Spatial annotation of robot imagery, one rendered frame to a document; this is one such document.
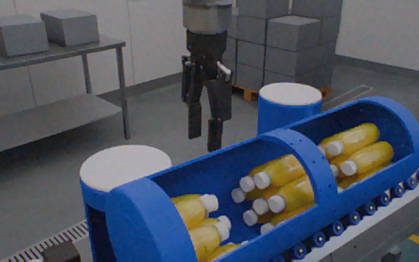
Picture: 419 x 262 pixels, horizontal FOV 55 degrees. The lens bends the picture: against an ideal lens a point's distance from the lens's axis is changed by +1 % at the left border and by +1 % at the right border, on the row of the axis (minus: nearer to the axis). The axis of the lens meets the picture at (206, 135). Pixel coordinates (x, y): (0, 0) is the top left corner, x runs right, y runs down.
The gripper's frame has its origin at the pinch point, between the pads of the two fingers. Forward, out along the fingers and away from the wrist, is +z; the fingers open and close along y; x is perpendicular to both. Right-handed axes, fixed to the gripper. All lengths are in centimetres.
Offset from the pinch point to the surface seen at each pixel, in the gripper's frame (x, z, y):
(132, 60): -155, 89, 346
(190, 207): 4.8, 16.0, -2.1
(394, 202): -66, 37, -12
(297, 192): -22.5, 19.3, -7.9
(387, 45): -465, 85, 223
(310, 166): -23.1, 11.4, -10.0
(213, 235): 3.2, 19.9, -8.0
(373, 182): -43, 20, -15
